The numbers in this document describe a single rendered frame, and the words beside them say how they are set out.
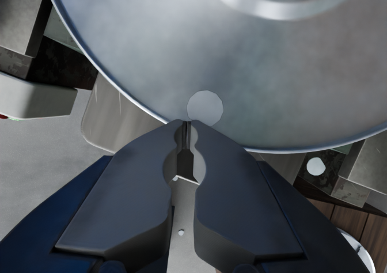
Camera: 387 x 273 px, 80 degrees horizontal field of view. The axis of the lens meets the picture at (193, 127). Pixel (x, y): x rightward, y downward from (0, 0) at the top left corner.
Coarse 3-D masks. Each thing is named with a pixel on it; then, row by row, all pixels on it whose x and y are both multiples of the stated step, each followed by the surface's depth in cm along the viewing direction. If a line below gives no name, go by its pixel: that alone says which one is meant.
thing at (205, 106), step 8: (192, 96) 14; (200, 96) 14; (208, 96) 14; (216, 96) 14; (192, 104) 14; (200, 104) 14; (208, 104) 14; (216, 104) 14; (192, 112) 14; (200, 112) 14; (208, 112) 14; (216, 112) 14; (200, 120) 14; (208, 120) 14; (216, 120) 14
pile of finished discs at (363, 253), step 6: (348, 234) 59; (348, 240) 59; (354, 240) 59; (354, 246) 60; (360, 246) 60; (360, 252) 59; (366, 252) 59; (366, 258) 59; (366, 264) 59; (372, 264) 59; (372, 270) 60
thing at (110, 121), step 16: (96, 80) 14; (96, 96) 14; (112, 96) 14; (96, 112) 14; (112, 112) 14; (128, 112) 14; (144, 112) 14; (96, 128) 14; (112, 128) 14; (128, 128) 14; (144, 128) 14; (96, 144) 14; (112, 144) 14; (192, 160) 15; (272, 160) 15; (288, 160) 15; (192, 176) 15; (288, 176) 15
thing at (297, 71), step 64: (64, 0) 13; (128, 0) 14; (192, 0) 14; (256, 0) 13; (320, 0) 13; (384, 0) 14; (128, 64) 14; (192, 64) 14; (256, 64) 14; (320, 64) 14; (384, 64) 14; (256, 128) 14; (320, 128) 14; (384, 128) 14
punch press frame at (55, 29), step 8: (56, 16) 26; (48, 24) 27; (56, 24) 27; (48, 32) 27; (56, 32) 27; (64, 32) 27; (56, 40) 27; (64, 40) 27; (72, 40) 27; (72, 48) 32; (344, 152) 29
